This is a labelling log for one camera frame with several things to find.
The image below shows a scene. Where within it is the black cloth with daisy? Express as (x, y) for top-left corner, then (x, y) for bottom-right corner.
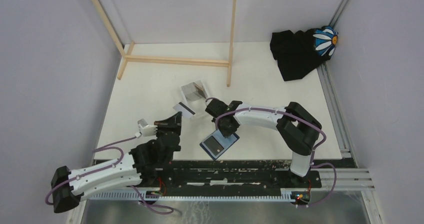
(269, 26), (339, 82)

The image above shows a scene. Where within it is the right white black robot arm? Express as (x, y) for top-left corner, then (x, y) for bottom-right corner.
(200, 97), (327, 188)

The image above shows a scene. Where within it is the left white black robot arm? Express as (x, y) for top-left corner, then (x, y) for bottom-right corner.
(44, 111), (183, 213)

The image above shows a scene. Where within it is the wooden frame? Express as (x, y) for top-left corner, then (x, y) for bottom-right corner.
(91, 0), (237, 87)

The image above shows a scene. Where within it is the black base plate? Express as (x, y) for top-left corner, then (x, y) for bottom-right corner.
(92, 158), (359, 198)

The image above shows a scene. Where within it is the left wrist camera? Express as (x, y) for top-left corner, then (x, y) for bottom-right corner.
(135, 119), (158, 138)

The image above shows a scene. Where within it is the aluminium rail frame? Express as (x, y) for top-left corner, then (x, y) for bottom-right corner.
(91, 0), (383, 224)

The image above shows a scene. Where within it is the blue leather card holder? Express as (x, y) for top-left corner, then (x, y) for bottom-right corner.
(199, 130), (240, 161)

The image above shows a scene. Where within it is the silver credit card stack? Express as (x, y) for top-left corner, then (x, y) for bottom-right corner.
(181, 82), (207, 102)

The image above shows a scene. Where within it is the silver white credit card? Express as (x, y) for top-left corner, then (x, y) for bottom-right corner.
(173, 102), (196, 119)

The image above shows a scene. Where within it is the clear plastic card box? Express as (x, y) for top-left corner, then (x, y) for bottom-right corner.
(177, 79), (211, 120)

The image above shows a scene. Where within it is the black VIP credit card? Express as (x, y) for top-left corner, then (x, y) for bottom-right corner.
(203, 136), (224, 158)

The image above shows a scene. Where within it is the white slotted cable duct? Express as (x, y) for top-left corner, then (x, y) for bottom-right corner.
(88, 189), (308, 203)

